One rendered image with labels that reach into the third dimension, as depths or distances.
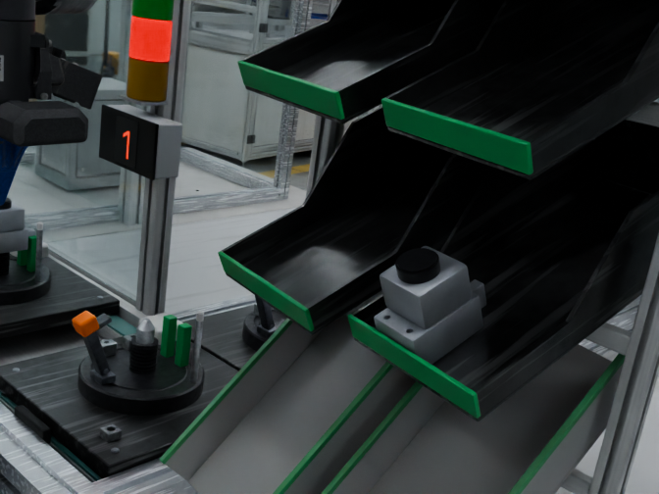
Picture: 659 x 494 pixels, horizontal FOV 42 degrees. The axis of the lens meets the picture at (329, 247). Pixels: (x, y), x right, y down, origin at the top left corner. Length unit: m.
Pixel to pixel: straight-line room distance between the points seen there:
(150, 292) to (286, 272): 0.51
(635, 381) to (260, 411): 0.34
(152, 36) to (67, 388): 0.43
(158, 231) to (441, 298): 0.66
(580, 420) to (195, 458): 0.35
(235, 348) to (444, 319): 0.56
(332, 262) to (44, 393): 0.41
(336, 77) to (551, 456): 0.32
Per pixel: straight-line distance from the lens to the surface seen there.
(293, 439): 0.77
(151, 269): 1.19
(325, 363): 0.80
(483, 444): 0.71
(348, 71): 0.68
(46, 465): 0.89
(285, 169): 2.23
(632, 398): 0.65
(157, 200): 1.16
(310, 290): 0.68
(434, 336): 0.59
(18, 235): 1.24
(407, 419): 0.72
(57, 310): 1.20
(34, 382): 1.01
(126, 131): 1.12
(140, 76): 1.10
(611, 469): 0.68
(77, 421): 0.94
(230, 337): 1.15
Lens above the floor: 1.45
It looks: 18 degrees down
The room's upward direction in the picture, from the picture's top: 8 degrees clockwise
